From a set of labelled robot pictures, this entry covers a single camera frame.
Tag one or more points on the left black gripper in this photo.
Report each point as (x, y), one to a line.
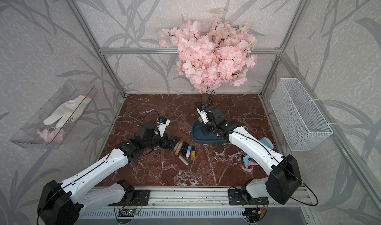
(170, 146)

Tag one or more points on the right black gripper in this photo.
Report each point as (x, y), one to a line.
(203, 126)

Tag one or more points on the teal plastic storage box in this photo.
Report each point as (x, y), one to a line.
(200, 138)

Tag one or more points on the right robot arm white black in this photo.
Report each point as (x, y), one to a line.
(283, 175)

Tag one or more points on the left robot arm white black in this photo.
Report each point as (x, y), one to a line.
(65, 202)

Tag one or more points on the black lipstick gold band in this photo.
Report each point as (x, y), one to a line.
(182, 148)

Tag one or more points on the black lipstick silver band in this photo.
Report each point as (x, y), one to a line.
(185, 149)

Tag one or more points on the gold black square lipstick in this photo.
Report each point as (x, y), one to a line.
(193, 152)

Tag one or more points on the pink teal toy object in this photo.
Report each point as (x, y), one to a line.
(247, 161)

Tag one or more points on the pink cherry blossom tree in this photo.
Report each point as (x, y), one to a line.
(221, 56)

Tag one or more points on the left green circuit board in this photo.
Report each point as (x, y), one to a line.
(128, 212)

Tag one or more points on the white work glove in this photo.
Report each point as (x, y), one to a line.
(68, 112)

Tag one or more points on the pink flower sprig on shelf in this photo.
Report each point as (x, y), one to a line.
(52, 135)

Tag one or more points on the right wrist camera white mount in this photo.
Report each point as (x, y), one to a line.
(202, 113)

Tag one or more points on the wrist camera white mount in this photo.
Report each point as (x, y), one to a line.
(163, 124)
(202, 113)

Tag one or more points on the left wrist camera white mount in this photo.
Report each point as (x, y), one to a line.
(163, 124)

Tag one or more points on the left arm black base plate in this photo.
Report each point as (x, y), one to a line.
(137, 198)

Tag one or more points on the aluminium front rail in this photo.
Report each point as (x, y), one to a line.
(199, 197)

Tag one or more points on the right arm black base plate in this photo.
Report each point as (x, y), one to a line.
(242, 197)

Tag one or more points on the white wire mesh basket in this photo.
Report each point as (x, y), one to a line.
(302, 123)

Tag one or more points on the right circuit board with wires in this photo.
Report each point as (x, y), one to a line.
(252, 215)

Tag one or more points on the clear acrylic wall shelf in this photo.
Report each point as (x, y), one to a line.
(27, 137)

